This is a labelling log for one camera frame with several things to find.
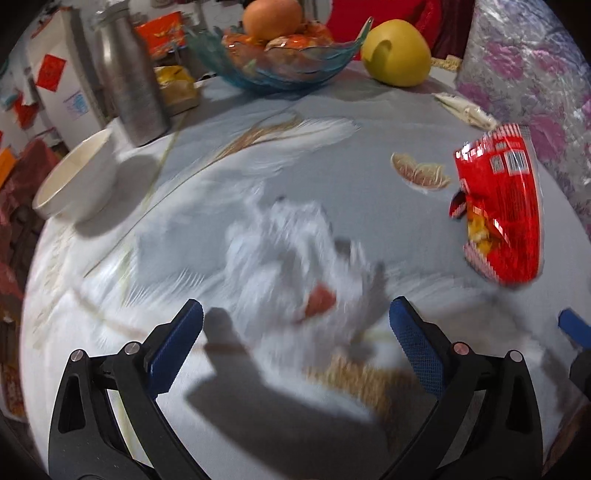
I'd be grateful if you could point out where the white tissue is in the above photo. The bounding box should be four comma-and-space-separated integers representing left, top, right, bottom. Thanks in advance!
224, 198, 389, 352

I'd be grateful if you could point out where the orange peel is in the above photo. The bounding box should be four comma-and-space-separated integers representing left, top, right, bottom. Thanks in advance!
390, 152, 451, 189

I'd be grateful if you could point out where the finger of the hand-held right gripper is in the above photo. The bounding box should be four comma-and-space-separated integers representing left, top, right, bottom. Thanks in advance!
558, 308, 591, 386

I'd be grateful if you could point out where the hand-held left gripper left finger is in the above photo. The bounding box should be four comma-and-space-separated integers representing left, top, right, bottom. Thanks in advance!
47, 299, 213, 480

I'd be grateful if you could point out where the red paper square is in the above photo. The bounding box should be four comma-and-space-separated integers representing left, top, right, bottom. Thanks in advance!
37, 54, 65, 92
14, 99, 40, 131

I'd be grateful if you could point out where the orange red printed box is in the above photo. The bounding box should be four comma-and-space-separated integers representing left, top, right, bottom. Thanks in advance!
134, 11, 188, 58

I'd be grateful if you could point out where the yellow packet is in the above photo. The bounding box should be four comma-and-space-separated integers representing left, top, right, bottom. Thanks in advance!
154, 65, 201, 114

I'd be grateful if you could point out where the white ceramic bowl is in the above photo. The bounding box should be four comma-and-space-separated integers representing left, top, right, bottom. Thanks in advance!
31, 128, 121, 222

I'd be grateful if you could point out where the red cloth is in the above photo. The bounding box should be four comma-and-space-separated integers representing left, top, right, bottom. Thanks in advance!
323, 0, 476, 61

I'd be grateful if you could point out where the orange fruit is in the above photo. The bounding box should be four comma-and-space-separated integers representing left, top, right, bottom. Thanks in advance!
242, 0, 303, 42

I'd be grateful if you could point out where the blue paper note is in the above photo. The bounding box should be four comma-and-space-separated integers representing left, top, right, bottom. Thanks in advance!
62, 91, 88, 121

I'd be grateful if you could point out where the silver metal bottle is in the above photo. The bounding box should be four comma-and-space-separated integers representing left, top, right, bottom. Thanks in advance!
95, 2, 171, 147

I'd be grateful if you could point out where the white crumpled wrapper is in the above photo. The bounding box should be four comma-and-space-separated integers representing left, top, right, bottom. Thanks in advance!
434, 91, 499, 131

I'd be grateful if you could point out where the red snack packet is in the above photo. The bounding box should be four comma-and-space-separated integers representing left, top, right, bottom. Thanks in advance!
450, 124, 546, 284

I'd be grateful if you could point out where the blue glass fruit bowl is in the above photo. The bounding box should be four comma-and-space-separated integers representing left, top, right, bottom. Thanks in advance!
187, 16, 375, 95

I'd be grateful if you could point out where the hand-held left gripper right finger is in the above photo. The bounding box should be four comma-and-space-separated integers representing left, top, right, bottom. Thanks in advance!
383, 296, 544, 480

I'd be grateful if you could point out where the yellow pomelo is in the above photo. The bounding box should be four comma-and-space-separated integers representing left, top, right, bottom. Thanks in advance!
361, 19, 432, 88

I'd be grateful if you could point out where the orange flat box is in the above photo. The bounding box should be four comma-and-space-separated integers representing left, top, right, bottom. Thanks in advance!
0, 148, 19, 185

